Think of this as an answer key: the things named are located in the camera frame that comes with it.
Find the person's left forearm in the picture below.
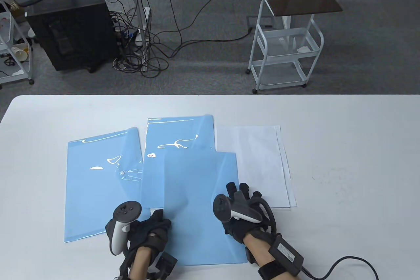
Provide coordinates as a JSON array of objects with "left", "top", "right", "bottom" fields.
[{"left": 128, "top": 248, "right": 152, "bottom": 280}]

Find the black glove electronics box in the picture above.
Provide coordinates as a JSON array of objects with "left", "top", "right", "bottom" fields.
[{"left": 268, "top": 233, "right": 304, "bottom": 276}]

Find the paper cup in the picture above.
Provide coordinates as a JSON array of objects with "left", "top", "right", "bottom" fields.
[{"left": 11, "top": 46, "right": 29, "bottom": 62}]

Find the black glove cable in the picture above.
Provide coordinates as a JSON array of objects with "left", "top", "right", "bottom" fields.
[{"left": 302, "top": 255, "right": 378, "bottom": 280}]

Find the white wire cart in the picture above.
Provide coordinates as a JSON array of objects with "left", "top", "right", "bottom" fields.
[{"left": 0, "top": 2, "right": 35, "bottom": 89}]

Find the wrinkled blue plastic snap folder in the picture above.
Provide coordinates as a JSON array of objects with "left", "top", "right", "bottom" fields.
[{"left": 63, "top": 127, "right": 146, "bottom": 244}]

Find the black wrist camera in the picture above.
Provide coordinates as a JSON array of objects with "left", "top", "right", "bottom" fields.
[
  {"left": 154, "top": 252, "right": 178, "bottom": 277},
  {"left": 244, "top": 247, "right": 258, "bottom": 265}
]

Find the silver desk leg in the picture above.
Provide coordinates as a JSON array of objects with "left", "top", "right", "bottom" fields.
[{"left": 131, "top": 0, "right": 152, "bottom": 72}]

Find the person's left hand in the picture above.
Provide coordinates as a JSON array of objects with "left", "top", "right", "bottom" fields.
[{"left": 125, "top": 208, "right": 172, "bottom": 255}]

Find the person's right hand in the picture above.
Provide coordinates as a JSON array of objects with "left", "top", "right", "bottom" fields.
[{"left": 221, "top": 182, "right": 278, "bottom": 246}]

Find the grey floor socket plate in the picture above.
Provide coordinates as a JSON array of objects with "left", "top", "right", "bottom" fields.
[{"left": 246, "top": 14, "right": 276, "bottom": 30}]

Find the tangle of black cables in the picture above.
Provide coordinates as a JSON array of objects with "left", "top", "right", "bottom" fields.
[{"left": 104, "top": 8, "right": 169, "bottom": 78}]

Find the grey and white controller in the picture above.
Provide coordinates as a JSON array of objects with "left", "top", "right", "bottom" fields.
[
  {"left": 110, "top": 201, "right": 142, "bottom": 256},
  {"left": 213, "top": 194, "right": 263, "bottom": 224}
]

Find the black computer tower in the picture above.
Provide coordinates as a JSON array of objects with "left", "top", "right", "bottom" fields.
[{"left": 26, "top": 0, "right": 120, "bottom": 73}]

